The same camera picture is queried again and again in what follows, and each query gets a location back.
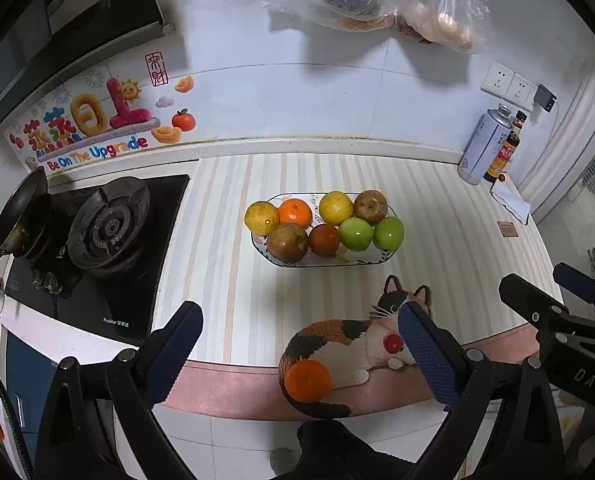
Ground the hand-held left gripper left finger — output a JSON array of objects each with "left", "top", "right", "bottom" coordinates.
[{"left": 34, "top": 301, "right": 204, "bottom": 480}]

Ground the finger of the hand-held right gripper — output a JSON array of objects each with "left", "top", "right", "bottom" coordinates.
[
  {"left": 498, "top": 274, "right": 571, "bottom": 335},
  {"left": 552, "top": 262, "right": 595, "bottom": 307}
]

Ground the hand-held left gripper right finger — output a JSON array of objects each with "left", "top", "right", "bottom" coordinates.
[{"left": 397, "top": 302, "right": 566, "bottom": 480}]

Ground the green apple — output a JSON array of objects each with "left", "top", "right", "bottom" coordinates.
[
  {"left": 374, "top": 216, "right": 406, "bottom": 251},
  {"left": 339, "top": 216, "right": 375, "bottom": 252}
]

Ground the oval floral ceramic plate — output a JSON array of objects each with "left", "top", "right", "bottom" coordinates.
[{"left": 250, "top": 192, "right": 403, "bottom": 267}]

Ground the red-orange persimmon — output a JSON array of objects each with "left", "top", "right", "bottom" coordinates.
[{"left": 308, "top": 223, "right": 342, "bottom": 257}]

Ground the dark red apple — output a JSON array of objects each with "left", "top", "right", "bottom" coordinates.
[{"left": 353, "top": 189, "right": 389, "bottom": 225}]

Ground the olive brown pear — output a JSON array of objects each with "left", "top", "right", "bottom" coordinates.
[{"left": 268, "top": 223, "right": 309, "bottom": 263}]

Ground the yellow-green citrus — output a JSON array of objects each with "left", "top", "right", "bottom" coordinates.
[{"left": 244, "top": 201, "right": 280, "bottom": 235}]

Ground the yellow citrus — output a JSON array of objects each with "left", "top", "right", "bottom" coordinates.
[{"left": 319, "top": 191, "right": 355, "bottom": 226}]

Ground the black gas stove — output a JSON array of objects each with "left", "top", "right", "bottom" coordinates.
[{"left": 3, "top": 174, "right": 190, "bottom": 347}]

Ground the striped cat-print table cloth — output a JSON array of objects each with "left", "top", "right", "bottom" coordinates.
[{"left": 154, "top": 152, "right": 565, "bottom": 421}]

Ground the white folded cloth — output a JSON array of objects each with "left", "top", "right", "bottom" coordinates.
[{"left": 491, "top": 177, "right": 531, "bottom": 226}]

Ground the dark sauce bottle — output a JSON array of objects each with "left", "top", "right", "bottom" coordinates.
[{"left": 483, "top": 111, "right": 527, "bottom": 183}]

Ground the person's grey shoe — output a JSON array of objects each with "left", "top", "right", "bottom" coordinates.
[{"left": 270, "top": 449, "right": 303, "bottom": 476}]

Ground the grey gas canister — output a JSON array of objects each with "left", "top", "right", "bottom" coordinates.
[{"left": 458, "top": 104, "right": 513, "bottom": 186}]

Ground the black plug adapter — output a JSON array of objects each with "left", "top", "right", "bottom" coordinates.
[{"left": 532, "top": 84, "right": 557, "bottom": 112}]

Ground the black frying pan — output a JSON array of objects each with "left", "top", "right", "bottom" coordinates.
[{"left": 0, "top": 167, "right": 50, "bottom": 321}]

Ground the plastic bag of eggs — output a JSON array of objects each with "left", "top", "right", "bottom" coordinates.
[{"left": 395, "top": 0, "right": 493, "bottom": 55}]

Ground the black range hood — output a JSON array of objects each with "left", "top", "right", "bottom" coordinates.
[{"left": 0, "top": 0, "right": 175, "bottom": 133}]

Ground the black corrugated hose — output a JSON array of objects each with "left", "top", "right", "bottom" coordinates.
[{"left": 0, "top": 340, "right": 35, "bottom": 480}]

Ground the white wall socket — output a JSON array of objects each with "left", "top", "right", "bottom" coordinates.
[
  {"left": 506, "top": 72, "right": 535, "bottom": 108},
  {"left": 481, "top": 59, "right": 515, "bottom": 96}
]

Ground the colourful wall sticker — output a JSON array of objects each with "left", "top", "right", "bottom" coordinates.
[{"left": 4, "top": 52, "right": 198, "bottom": 176}]

